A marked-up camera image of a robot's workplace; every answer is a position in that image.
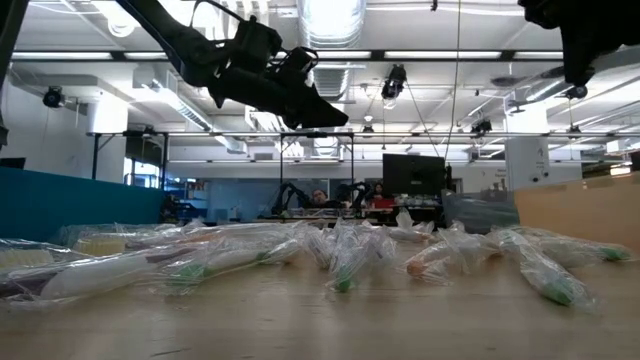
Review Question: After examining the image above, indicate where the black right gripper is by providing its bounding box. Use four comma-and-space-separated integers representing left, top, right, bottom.
517, 0, 609, 87

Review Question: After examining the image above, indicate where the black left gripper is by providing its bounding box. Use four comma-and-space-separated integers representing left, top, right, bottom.
207, 67, 350, 130

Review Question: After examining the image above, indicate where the black computer monitor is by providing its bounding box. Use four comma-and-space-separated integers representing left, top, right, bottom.
382, 153, 447, 197

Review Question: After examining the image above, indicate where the white pillar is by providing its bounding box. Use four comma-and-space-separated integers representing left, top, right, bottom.
504, 102, 551, 194

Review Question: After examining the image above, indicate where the cardboard box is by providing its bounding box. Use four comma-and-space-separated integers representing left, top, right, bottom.
513, 171, 640, 257

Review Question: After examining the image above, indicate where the green white toothbrush in wrapper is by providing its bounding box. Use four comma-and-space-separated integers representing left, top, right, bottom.
519, 224, 635, 267
492, 227, 599, 310
159, 233, 307, 296
325, 223, 375, 295

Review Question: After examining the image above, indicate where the grey plastic bin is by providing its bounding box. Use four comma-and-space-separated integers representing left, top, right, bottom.
440, 188, 520, 235

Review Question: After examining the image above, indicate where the blue plastic bin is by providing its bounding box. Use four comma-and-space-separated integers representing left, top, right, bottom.
0, 166, 167, 245

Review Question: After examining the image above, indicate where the purple white toothbrush in wrapper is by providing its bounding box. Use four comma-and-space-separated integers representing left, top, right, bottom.
0, 245, 204, 305

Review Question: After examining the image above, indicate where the black metal rig frame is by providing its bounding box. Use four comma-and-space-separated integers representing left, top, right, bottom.
278, 131, 356, 221
88, 130, 170, 191

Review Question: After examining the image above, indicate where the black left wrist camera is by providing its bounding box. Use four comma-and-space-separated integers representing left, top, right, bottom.
234, 14, 284, 64

